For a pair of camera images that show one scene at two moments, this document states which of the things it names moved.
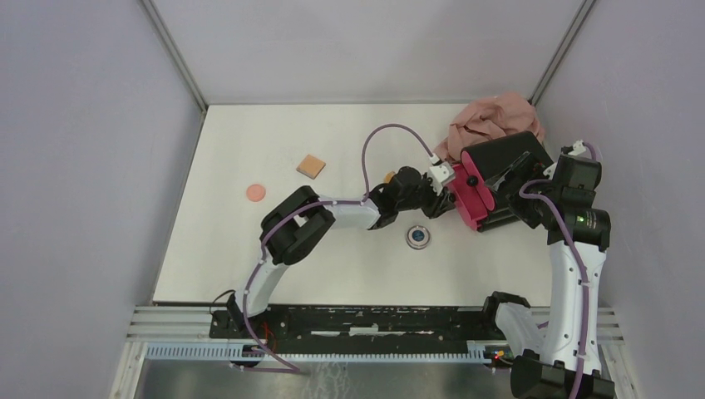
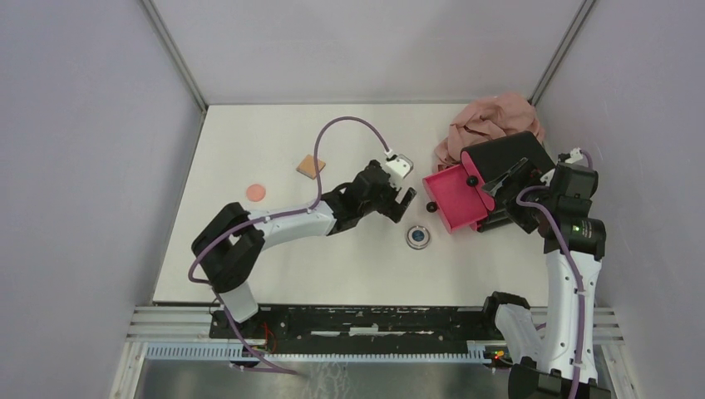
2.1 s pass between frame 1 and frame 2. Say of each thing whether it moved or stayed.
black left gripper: moved
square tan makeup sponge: stayed
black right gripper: stayed
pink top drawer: stayed
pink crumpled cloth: stayed
